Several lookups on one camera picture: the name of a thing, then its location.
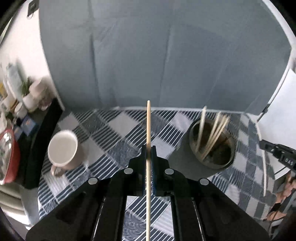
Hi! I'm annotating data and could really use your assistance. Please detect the red kitchen object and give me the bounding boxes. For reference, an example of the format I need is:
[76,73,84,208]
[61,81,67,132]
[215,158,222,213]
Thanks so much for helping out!
[1,129,20,185]

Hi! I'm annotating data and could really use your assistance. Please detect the person's right hand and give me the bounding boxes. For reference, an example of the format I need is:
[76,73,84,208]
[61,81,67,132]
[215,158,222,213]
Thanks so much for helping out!
[266,172,295,221]

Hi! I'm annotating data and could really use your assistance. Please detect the black cylindrical utensil holder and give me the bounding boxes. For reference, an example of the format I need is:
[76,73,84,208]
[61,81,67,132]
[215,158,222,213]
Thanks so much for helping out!
[189,118,236,170]

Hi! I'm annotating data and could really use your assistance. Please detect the beige ceramic mug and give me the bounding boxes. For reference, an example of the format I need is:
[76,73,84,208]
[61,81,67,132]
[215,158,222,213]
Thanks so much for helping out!
[47,130,84,177]

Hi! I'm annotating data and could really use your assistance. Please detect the patterned navy white tablecloth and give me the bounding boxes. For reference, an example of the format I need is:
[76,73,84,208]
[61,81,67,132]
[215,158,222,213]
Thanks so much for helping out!
[38,106,278,241]

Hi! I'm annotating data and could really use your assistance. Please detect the grey panel backdrop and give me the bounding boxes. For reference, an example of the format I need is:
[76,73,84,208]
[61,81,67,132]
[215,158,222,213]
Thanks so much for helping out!
[39,1,291,114]

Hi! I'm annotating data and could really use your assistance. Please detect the white jars on shelf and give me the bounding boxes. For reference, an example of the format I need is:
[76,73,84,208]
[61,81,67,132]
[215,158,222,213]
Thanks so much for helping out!
[1,63,54,119]

